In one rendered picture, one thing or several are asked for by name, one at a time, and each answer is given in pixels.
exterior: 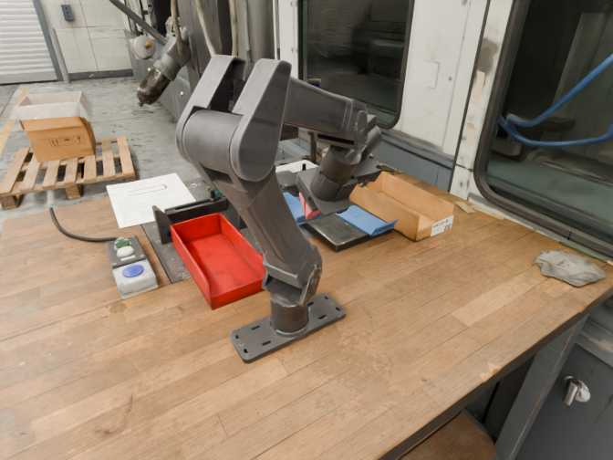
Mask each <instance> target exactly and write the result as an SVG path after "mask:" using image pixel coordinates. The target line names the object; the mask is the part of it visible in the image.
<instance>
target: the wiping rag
mask: <svg viewBox="0 0 613 460"><path fill-rule="evenodd" d="M541 254H542V255H539V256H533V257H534V259H536V261H535V263H537V264H538V265H539V266H540V267H541V273H542V274H543V275H546V276H550V277H554V278H558V279H561V280H563V281H565V282H566V283H569V284H571V285H574V286H577V287H581V286H582V287H583V286H584V285H585V284H587V283H589V282H591V283H593V282H594V283H595V282H596V281H598V280H600V279H601V278H607V274H606V272H605V271H604V270H603V269H601V268H599V267H597V266H596V265H595V264H594V263H593V262H592V261H591V260H590V259H589V258H584V257H583V256H579V255H577V254H570V253H568V252H566V251H563V250H559V249H557V250H551V251H543V250H541Z"/></svg>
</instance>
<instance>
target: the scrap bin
mask: <svg viewBox="0 0 613 460"><path fill-rule="evenodd" d="M170 229H171V238H172V242H173V246H174V248H175V250H176V252H177V253H178V255H179V256H180V258H181V260H182V262H183V263H184V265H185V266H186V268H187V269H188V271H189V273H190V274H191V276H192V278H193V280H194V282H195V283H196V285H197V287H198V288H199V289H200V290H201V292H202V294H203V296H204V298H205V299H206V301H207V303H208V304H209V306H210V308H211V309H212V310H215V309H217V308H221V307H223V306H226V305H228V304H231V303H233V302H235V301H238V300H240V299H243V298H247V297H249V296H252V295H254V294H256V293H259V292H261V291H264V289H262V282H263V279H264V275H265V269H264V266H263V265H262V263H263V261H264V259H263V258H262V256H261V255H260V254H259V253H258V252H257V251H256V250H255V249H254V248H253V247H252V246H251V245H250V244H249V242H248V241H247V240H246V239H245V238H244V237H243V236H242V235H241V234H240V233H239V232H238V231H237V230H236V228H235V227H234V226H233V225H232V224H231V223H230V222H229V221H228V220H227V219H226V218H225V217H224V216H223V214H222V213H221V212H218V213H215V214H208V215H205V216H201V217H198V218H194V219H191V220H187V221H184V222H180V223H177V224H173V225H170Z"/></svg>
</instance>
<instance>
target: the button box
mask: <svg viewBox="0 0 613 460"><path fill-rule="evenodd" d="M49 212H50V215H51V218H52V220H53V222H54V224H55V225H56V227H57V228H58V229H59V230H60V231H61V232H62V233H63V234H65V235H67V236H70V237H73V238H76V239H80V240H84V241H90V242H104V241H111V242H107V243H106V244H105V245H104V246H105V248H106V251H107V254H108V257H109V262H110V265H111V268H112V271H113V269H115V268H119V267H124V266H127V265H130V264H134V263H137V262H140V261H143V260H147V257H146V255H145V253H144V251H143V249H142V247H141V245H140V241H139V239H138V237H137V236H136V235H133V236H129V237H126V238H123V237H121V238H119V237H116V236H114V237H102V238H91V237H85V236H80V235H74V234H71V233H70V232H68V231H66V230H65V229H64V228H63V227H62V226H61V225H60V224H59V223H58V221H57V219H56V217H55V214H54V211H53V207H49ZM120 240H129V241H130V245H129V246H130V247H132V249H133V252H132V253H131V254H129V255H127V256H119V254H118V250H119V249H120V248H116V247H115V244H116V243H117V242H119V241H120Z"/></svg>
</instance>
